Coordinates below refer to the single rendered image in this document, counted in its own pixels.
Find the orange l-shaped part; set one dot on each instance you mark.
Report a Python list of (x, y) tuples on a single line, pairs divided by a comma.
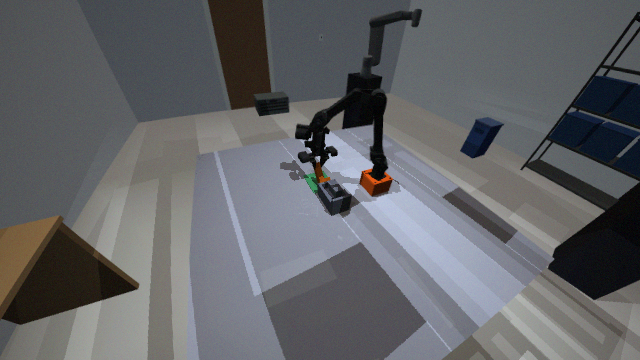
[(319, 174)]

